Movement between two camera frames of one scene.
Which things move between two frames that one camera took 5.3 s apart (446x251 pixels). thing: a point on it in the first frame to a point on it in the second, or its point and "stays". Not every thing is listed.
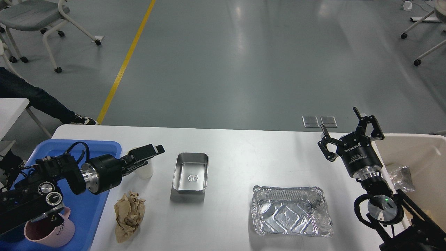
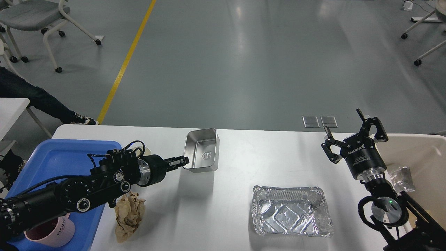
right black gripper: x=360 y=156 stays
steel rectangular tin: x=190 y=172 to x=202 y=146
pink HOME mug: x=54 y=230 stays
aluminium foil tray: x=298 y=211 stays
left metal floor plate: x=310 y=121 stays
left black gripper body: x=101 y=173 to x=153 y=168
